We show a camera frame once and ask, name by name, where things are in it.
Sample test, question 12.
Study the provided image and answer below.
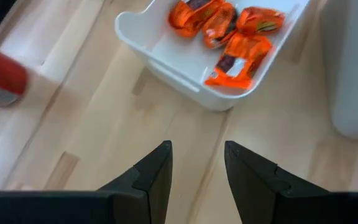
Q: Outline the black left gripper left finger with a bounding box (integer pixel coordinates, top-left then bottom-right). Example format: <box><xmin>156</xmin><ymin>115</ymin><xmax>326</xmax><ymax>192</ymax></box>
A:
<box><xmin>0</xmin><ymin>139</ymin><xmax>174</xmax><ymax>224</ymax></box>

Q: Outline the white plastic bin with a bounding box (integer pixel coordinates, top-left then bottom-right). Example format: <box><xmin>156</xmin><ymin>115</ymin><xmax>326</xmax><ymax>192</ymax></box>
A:
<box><xmin>114</xmin><ymin>0</ymin><xmax>312</xmax><ymax>112</ymax></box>

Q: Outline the red soda can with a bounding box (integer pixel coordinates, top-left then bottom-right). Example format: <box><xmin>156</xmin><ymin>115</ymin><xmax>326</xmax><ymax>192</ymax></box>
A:
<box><xmin>0</xmin><ymin>42</ymin><xmax>30</xmax><ymax>109</ymax></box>

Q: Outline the orange candy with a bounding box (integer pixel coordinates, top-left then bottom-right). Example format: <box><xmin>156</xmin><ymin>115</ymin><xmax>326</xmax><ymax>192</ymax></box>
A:
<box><xmin>236</xmin><ymin>6</ymin><xmax>286</xmax><ymax>35</ymax></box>
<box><xmin>203</xmin><ymin>32</ymin><xmax>273</xmax><ymax>91</ymax></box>
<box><xmin>202</xmin><ymin>2</ymin><xmax>239</xmax><ymax>50</ymax></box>
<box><xmin>168</xmin><ymin>0</ymin><xmax>226</xmax><ymax>39</ymax></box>

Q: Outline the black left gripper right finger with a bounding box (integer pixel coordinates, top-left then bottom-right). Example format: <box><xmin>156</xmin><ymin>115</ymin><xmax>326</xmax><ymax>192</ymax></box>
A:
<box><xmin>224</xmin><ymin>140</ymin><xmax>358</xmax><ymax>224</ymax></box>

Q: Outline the light grey plastic bin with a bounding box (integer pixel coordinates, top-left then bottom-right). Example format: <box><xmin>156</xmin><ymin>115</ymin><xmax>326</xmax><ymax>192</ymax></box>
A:
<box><xmin>319</xmin><ymin>0</ymin><xmax>358</xmax><ymax>141</ymax></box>

